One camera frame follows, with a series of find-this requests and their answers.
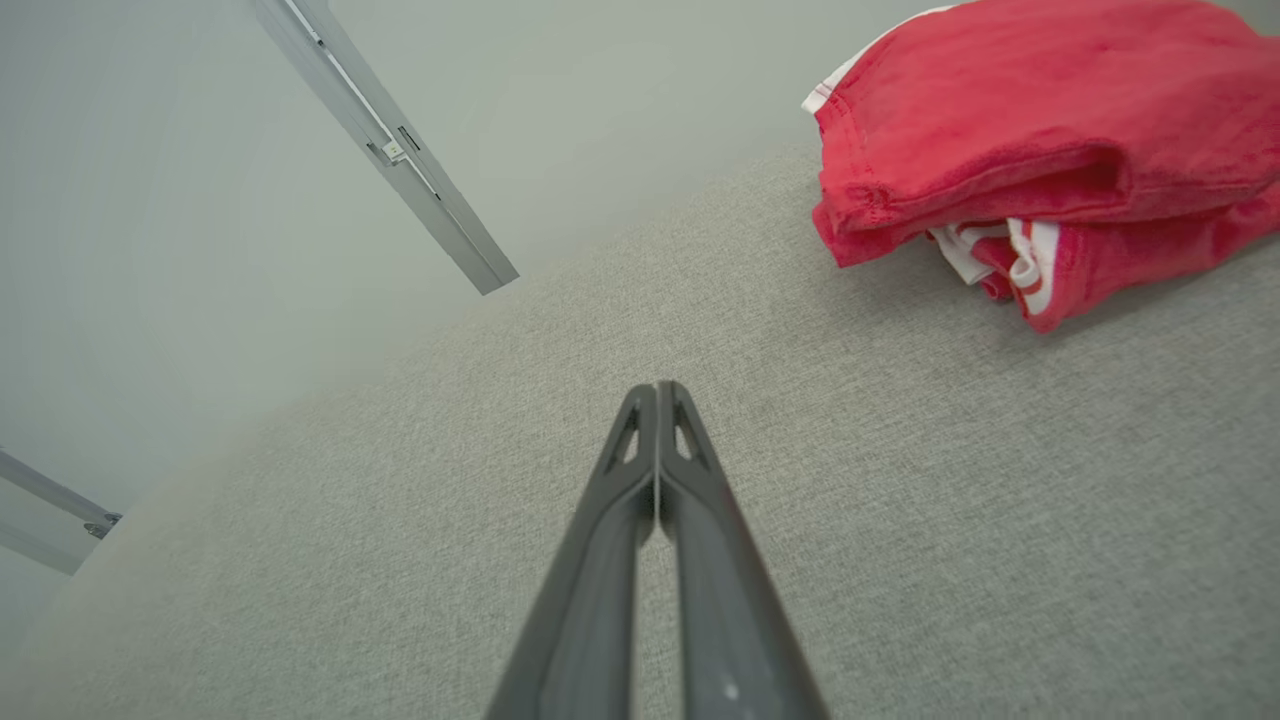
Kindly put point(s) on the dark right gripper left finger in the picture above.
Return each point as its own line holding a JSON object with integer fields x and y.
{"x": 585, "y": 620}

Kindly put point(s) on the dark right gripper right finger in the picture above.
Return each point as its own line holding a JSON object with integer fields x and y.
{"x": 735, "y": 620}

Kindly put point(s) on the red white-trimmed shirt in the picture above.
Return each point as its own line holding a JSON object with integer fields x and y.
{"x": 1000, "y": 120}

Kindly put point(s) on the grey partition post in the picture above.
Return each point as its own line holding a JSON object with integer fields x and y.
{"x": 422, "y": 200}
{"x": 455, "y": 200}

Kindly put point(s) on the grey corner post with foot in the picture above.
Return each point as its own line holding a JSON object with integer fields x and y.
{"x": 60, "y": 495}

